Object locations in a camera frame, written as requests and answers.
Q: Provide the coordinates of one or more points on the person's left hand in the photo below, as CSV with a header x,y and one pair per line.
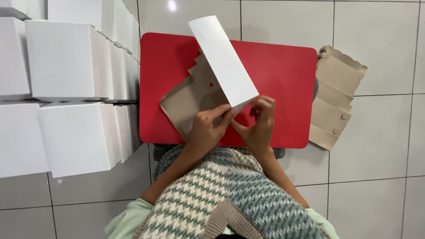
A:
x,y
204,129

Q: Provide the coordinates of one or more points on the person's right hand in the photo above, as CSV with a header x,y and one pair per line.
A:
x,y
260,136

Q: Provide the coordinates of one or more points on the white and brown cardboard box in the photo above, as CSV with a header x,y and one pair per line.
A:
x,y
225,66

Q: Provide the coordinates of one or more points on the red low table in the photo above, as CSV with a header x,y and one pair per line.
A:
x,y
282,99

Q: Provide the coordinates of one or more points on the green and cream knitted vest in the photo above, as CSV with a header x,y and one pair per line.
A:
x,y
225,199

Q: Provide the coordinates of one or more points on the stack of flat brown cardboard blanks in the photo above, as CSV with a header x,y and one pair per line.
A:
x,y
332,99

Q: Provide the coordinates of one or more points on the light green shirt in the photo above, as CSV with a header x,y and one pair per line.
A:
x,y
131,217

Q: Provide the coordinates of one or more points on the pile of white folded boxes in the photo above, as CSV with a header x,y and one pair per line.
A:
x,y
66,59

